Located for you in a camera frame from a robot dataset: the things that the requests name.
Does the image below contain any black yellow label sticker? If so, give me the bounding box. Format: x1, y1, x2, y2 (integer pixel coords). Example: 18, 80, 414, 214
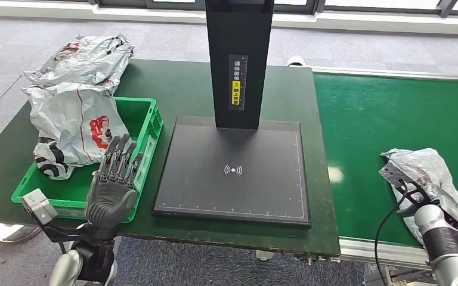
228, 54, 249, 112

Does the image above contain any dark window frame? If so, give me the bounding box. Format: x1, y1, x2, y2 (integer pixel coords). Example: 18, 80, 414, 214
94, 0, 458, 18

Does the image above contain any white parcel black red print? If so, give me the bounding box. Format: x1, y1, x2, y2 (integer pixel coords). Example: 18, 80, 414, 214
23, 83, 131, 181

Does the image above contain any green plastic crate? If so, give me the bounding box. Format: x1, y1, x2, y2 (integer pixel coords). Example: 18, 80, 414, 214
11, 97, 165, 224

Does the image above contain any chrome table foot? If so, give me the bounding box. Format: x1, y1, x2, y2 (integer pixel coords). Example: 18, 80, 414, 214
0, 223, 42, 243

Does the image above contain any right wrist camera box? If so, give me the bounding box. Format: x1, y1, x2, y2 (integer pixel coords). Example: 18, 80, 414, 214
379, 161, 431, 206

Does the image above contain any green conveyor belt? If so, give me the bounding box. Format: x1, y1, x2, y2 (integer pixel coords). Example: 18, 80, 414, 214
312, 73, 458, 247

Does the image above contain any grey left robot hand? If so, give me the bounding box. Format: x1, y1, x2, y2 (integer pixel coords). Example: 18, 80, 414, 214
85, 133, 145, 230

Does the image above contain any dark green table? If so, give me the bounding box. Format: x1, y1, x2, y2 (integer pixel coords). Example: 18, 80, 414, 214
0, 59, 341, 257

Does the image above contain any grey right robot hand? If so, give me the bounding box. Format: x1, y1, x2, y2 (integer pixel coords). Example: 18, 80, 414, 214
436, 199, 458, 238

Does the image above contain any grey parcel dotted red print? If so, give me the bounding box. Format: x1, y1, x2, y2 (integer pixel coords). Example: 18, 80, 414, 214
379, 148, 458, 253

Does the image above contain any black inbound scanner machine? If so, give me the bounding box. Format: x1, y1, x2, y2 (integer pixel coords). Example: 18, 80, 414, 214
151, 0, 312, 229

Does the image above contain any crumpled grey parcel bag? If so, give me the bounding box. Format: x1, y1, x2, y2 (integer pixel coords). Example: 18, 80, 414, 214
23, 35, 135, 88

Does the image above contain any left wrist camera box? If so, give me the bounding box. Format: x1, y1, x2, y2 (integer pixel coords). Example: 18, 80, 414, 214
19, 188, 94, 244

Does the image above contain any aluminium conveyor frame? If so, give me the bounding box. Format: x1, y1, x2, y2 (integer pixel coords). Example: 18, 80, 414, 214
312, 66, 458, 273

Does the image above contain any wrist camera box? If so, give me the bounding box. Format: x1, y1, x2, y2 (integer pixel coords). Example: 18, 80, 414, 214
379, 161, 431, 206
19, 188, 94, 244

